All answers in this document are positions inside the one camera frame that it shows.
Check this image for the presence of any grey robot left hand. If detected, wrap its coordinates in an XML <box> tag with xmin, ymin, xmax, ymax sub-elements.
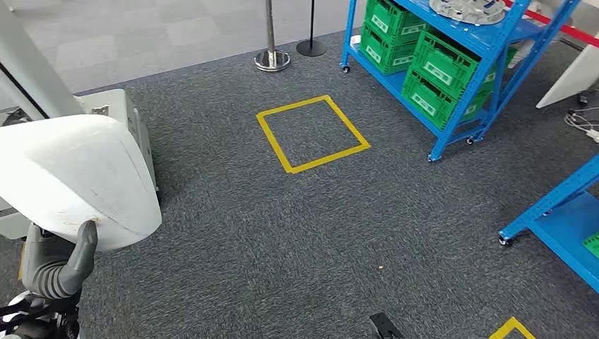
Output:
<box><xmin>20</xmin><ymin>220</ymin><xmax>99</xmax><ymax>300</ymax></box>

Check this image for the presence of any white convex shell part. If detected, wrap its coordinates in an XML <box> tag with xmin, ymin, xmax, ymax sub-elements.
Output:
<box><xmin>0</xmin><ymin>114</ymin><xmax>163</xmax><ymax>252</ymax></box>

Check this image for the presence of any tall blue metal shelf rack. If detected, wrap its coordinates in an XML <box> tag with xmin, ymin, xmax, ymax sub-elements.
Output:
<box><xmin>340</xmin><ymin>0</ymin><xmax>583</xmax><ymax>163</ymax></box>

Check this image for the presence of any silver metal part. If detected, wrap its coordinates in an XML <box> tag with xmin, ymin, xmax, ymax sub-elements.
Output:
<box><xmin>429</xmin><ymin>0</ymin><xmax>507</xmax><ymax>26</ymax></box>

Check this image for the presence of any yellow tape square outline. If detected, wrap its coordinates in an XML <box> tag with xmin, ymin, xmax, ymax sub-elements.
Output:
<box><xmin>487</xmin><ymin>316</ymin><xmax>538</xmax><ymax>339</ymax></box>
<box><xmin>256</xmin><ymin>95</ymin><xmax>372</xmax><ymax>175</ymax></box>

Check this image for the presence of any black robot foot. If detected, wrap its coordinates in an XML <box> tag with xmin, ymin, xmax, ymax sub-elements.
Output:
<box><xmin>369</xmin><ymin>312</ymin><xmax>407</xmax><ymax>339</ymax></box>

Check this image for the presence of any green plastic crate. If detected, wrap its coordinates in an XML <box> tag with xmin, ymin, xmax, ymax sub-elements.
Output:
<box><xmin>401</xmin><ymin>67</ymin><xmax>492</xmax><ymax>131</ymax></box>
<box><xmin>359</xmin><ymin>25</ymin><xmax>417</xmax><ymax>76</ymax></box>
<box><xmin>364</xmin><ymin>0</ymin><xmax>429</xmax><ymax>49</ymax></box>
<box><xmin>411</xmin><ymin>30</ymin><xmax>518</xmax><ymax>100</ymax></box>
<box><xmin>582</xmin><ymin>232</ymin><xmax>599</xmax><ymax>260</ymax></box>

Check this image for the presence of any white slanted panel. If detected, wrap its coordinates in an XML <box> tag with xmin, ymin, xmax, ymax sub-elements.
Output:
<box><xmin>535</xmin><ymin>43</ymin><xmax>599</xmax><ymax>109</ymax></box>

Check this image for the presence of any red barrier belt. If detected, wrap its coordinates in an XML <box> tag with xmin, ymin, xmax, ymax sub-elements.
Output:
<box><xmin>503</xmin><ymin>0</ymin><xmax>599</xmax><ymax>49</ymax></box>

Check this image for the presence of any chrome stanchion post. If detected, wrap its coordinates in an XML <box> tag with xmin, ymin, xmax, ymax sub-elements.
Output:
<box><xmin>254</xmin><ymin>0</ymin><xmax>292</xmax><ymax>73</ymax></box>

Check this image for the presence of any black stanchion post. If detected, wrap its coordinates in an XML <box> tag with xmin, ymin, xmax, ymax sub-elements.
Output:
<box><xmin>296</xmin><ymin>0</ymin><xmax>328</xmax><ymax>58</ymax></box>

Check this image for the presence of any white floor cable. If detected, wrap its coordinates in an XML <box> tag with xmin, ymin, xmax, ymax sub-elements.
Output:
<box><xmin>564</xmin><ymin>106</ymin><xmax>599</xmax><ymax>144</ymax></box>

